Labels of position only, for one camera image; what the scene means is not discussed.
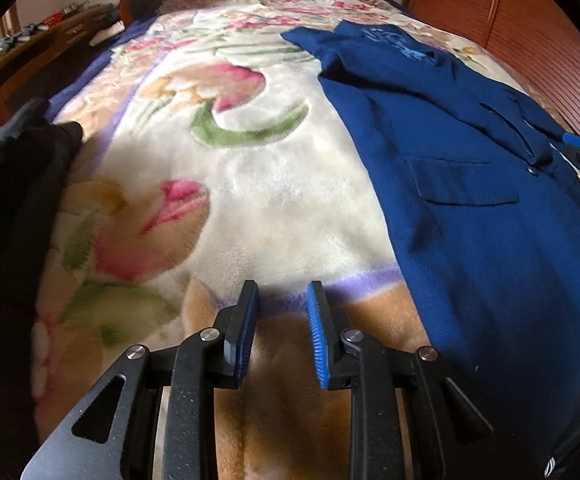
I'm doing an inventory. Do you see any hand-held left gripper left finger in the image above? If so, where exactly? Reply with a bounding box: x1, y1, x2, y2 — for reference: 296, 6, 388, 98
20, 280, 261, 480

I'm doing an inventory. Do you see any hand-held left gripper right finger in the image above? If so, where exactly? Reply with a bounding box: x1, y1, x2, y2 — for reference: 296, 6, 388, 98
306, 280, 496, 480

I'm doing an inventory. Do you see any blue jacket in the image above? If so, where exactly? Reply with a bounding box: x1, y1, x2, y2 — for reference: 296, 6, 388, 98
281, 21, 580, 480

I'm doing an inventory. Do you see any floral plush blanket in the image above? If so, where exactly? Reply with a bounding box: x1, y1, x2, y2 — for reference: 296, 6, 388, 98
30, 0, 580, 480

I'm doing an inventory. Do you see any wooden louvered wardrobe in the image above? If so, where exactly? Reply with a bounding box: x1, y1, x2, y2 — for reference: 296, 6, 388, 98
402, 0, 580, 141

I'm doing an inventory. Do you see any black cloth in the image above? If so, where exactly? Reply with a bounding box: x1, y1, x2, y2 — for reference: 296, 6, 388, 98
0, 97, 85, 480

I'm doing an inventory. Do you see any navy bed sheet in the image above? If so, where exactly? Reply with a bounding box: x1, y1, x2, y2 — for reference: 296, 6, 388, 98
44, 15, 163, 118

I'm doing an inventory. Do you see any white cloth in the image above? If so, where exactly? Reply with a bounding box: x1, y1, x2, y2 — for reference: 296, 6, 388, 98
90, 22, 126, 47

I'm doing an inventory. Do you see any wooden desk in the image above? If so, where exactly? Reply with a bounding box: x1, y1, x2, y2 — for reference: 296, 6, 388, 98
0, 2, 120, 131

